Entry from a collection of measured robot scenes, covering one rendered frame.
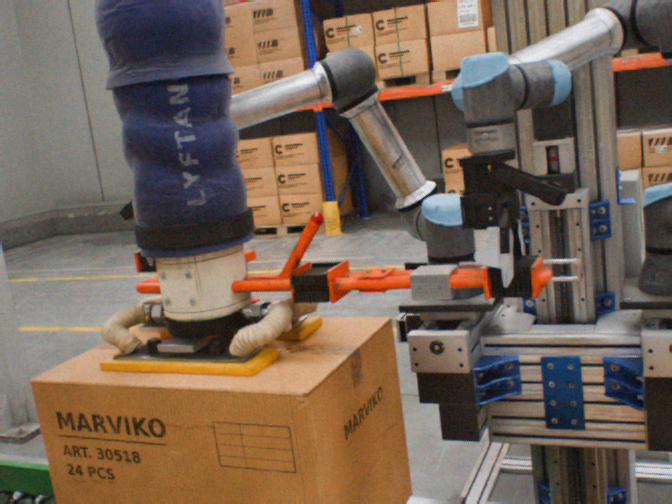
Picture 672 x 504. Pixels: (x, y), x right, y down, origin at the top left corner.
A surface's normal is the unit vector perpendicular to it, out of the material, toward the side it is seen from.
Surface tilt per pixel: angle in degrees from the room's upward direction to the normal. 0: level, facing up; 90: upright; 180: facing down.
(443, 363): 90
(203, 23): 93
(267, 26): 90
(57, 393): 90
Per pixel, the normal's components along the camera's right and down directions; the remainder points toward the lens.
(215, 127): 0.68, -0.31
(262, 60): -0.38, 0.22
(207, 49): 0.75, 0.23
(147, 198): -0.52, 0.34
